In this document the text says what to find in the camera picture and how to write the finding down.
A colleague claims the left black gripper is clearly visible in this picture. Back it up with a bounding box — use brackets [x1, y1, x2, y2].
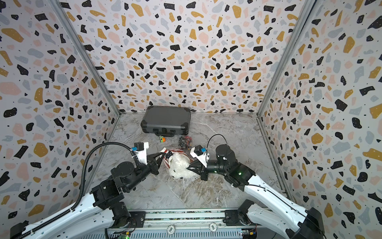
[127, 150, 167, 192]

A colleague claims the white teddy bear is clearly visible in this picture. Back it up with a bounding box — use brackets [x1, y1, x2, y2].
[168, 167, 196, 179]

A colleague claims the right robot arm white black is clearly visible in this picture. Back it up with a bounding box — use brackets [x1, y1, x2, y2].
[188, 144, 326, 239]

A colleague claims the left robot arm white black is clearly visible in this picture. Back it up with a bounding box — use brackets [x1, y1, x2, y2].
[10, 152, 165, 239]

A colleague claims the small green orange toy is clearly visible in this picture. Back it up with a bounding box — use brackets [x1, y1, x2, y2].
[159, 136, 166, 143]

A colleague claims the bag of toy bricks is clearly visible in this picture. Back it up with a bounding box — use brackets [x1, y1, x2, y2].
[179, 135, 193, 150]

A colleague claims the dark grey hard case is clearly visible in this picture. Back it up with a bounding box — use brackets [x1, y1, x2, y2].
[140, 106, 191, 137]

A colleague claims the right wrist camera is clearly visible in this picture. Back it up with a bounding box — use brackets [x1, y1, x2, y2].
[190, 145, 210, 167]

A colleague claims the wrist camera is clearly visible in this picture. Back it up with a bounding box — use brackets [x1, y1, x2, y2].
[132, 142, 149, 165]
[190, 145, 210, 167]

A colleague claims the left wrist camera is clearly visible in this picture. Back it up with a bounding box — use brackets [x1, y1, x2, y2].
[132, 142, 149, 165]

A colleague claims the black corrugated cable conduit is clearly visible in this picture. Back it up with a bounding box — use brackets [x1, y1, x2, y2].
[11, 141, 141, 239]

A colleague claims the aluminium mounting rail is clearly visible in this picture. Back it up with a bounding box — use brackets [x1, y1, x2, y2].
[104, 208, 261, 239]

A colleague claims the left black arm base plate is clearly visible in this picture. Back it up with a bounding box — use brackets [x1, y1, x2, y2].
[112, 211, 146, 230]

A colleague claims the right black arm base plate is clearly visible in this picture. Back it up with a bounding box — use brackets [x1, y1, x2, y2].
[223, 209, 255, 226]

